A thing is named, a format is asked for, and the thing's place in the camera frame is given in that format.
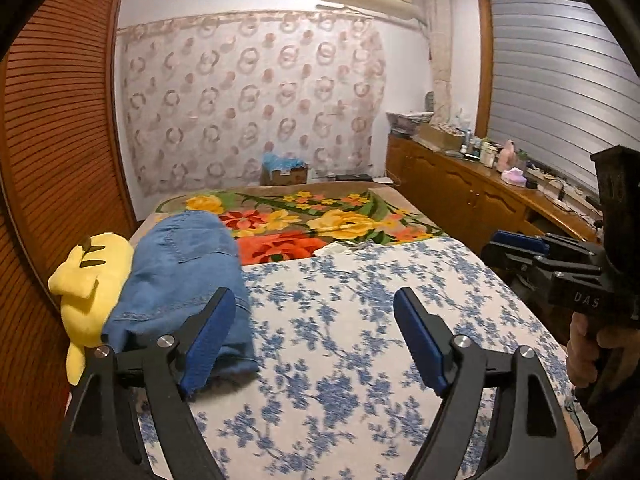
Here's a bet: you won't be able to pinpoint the colourful floral blanket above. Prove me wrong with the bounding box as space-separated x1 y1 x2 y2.
145 185 448 266

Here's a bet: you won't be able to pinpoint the open cardboard box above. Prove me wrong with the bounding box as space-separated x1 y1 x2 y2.
415 124 466 151

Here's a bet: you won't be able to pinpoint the white blue floral bed sheet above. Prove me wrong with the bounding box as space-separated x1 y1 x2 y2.
135 235 573 480

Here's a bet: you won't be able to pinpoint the yellow plush toy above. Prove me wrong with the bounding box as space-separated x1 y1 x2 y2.
48 231 135 386

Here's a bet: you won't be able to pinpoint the cardboard box with blue cloth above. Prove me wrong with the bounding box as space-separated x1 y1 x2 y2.
261 151 309 186

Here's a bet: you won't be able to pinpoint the brown louvered wardrobe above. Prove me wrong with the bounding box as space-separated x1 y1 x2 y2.
0 0 138 411

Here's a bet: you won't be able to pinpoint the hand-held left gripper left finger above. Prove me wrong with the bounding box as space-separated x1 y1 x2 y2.
52 287 237 480

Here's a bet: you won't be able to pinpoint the grey storage basket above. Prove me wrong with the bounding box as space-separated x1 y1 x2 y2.
387 110 433 138

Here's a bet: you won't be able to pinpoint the grey window blind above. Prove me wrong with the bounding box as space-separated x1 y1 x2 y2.
487 0 640 196

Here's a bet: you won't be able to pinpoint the wooden sideboard cabinet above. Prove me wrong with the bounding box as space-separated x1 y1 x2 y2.
386 132 606 261

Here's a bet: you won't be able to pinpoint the person's right hand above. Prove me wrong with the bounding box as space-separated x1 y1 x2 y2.
566 310 640 391

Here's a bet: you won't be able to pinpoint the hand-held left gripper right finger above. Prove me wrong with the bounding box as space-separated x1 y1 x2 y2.
393 287 578 480

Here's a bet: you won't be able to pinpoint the beige tied curtain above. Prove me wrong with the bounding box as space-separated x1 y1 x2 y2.
422 0 453 126

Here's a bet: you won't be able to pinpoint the wooden window frame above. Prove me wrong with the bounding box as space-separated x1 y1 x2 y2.
475 0 576 138

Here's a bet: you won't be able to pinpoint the row of toiletry bottles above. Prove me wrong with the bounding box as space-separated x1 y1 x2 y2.
460 125 501 168

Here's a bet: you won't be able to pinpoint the blue denim pants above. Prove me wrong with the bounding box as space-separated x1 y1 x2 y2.
104 210 259 376

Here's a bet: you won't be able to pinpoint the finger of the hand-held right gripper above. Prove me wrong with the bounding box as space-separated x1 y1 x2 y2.
491 230 601 261
481 242 606 283

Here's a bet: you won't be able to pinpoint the circle patterned wall curtain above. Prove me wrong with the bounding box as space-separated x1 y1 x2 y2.
117 10 388 198

